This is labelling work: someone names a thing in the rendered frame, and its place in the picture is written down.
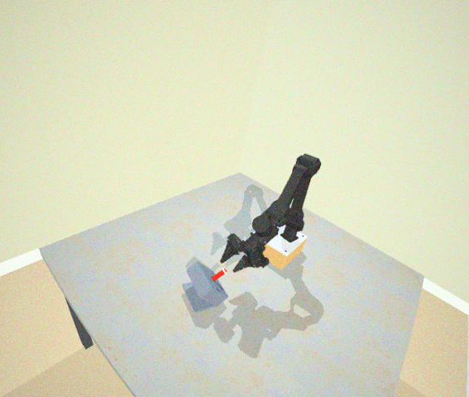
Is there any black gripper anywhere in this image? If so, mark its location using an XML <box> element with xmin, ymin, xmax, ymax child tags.
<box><xmin>220</xmin><ymin>232</ymin><xmax>267</xmax><ymax>272</ymax></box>

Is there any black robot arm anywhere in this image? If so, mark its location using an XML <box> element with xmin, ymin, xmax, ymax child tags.
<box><xmin>247</xmin><ymin>153</ymin><xmax>322</xmax><ymax>268</ymax></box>

